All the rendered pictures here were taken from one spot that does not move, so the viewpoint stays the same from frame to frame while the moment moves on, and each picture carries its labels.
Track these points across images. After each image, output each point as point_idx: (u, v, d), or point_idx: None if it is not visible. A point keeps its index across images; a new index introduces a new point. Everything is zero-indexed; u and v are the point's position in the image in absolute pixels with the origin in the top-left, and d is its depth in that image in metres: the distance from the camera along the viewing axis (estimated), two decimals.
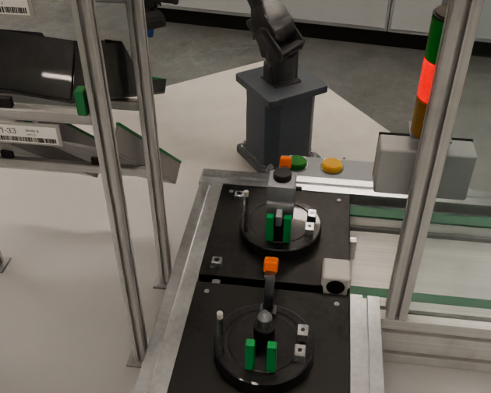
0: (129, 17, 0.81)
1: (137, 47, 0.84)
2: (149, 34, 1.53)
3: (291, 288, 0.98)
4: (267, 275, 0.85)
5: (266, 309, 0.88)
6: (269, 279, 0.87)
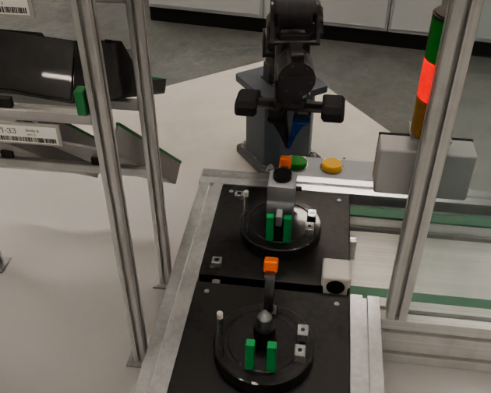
0: (129, 17, 0.81)
1: (137, 47, 0.84)
2: (291, 143, 1.11)
3: (291, 288, 0.98)
4: (267, 275, 0.85)
5: (266, 309, 0.88)
6: (269, 279, 0.87)
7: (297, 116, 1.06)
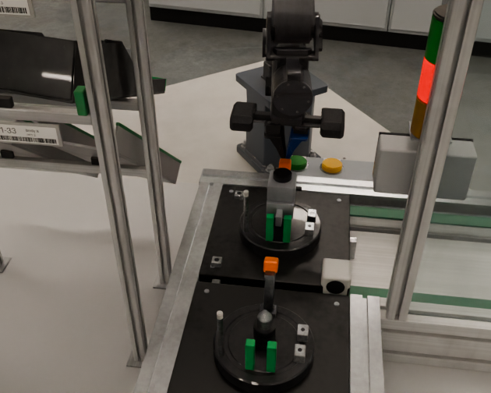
0: (129, 17, 0.81)
1: (137, 47, 0.84)
2: (289, 157, 1.07)
3: (291, 288, 0.98)
4: (267, 275, 0.85)
5: (266, 309, 0.88)
6: (269, 279, 0.87)
7: (294, 131, 1.02)
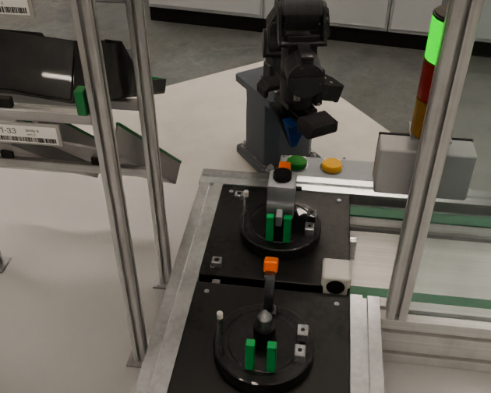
0: (129, 17, 0.81)
1: (137, 47, 0.84)
2: (293, 143, 1.12)
3: (291, 288, 0.98)
4: (267, 275, 0.85)
5: (266, 309, 0.88)
6: (269, 279, 0.87)
7: (291, 116, 1.07)
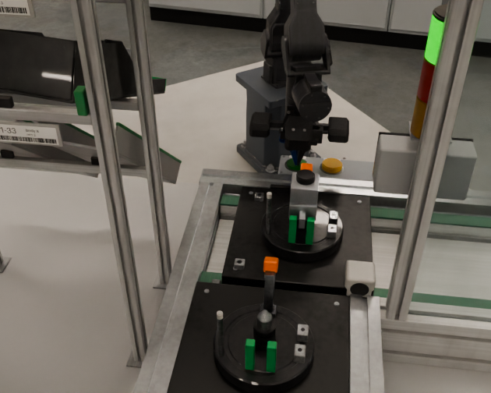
0: (129, 17, 0.81)
1: (137, 47, 0.84)
2: (294, 158, 1.23)
3: (314, 290, 0.97)
4: (267, 275, 0.85)
5: (266, 309, 0.88)
6: (269, 279, 0.87)
7: None
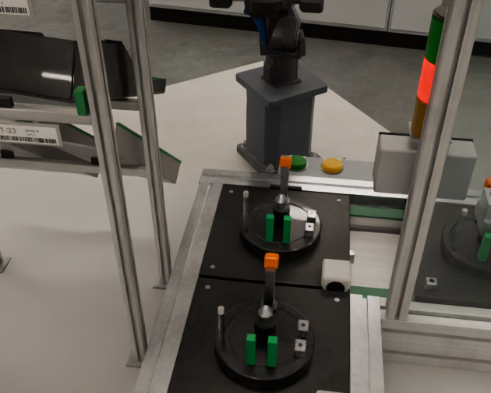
0: (129, 17, 0.81)
1: (137, 47, 0.84)
2: (263, 39, 1.07)
3: None
4: (283, 168, 1.04)
5: None
6: (284, 174, 1.07)
7: None
